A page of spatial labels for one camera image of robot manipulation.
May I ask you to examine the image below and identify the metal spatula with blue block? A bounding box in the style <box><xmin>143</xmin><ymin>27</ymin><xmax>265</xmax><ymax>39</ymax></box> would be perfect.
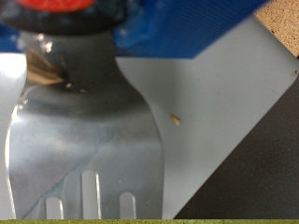
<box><xmin>0</xmin><ymin>0</ymin><xmax>269</xmax><ymax>220</ymax></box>

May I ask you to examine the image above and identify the small bread crumb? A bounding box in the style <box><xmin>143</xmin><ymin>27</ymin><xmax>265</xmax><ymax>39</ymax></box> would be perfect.
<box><xmin>169</xmin><ymin>114</ymin><xmax>182</xmax><ymax>127</ymax></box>

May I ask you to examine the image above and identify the silver toaster oven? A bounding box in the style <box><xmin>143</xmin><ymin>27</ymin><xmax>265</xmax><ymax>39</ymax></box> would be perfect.
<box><xmin>0</xmin><ymin>14</ymin><xmax>299</xmax><ymax>220</ymax></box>

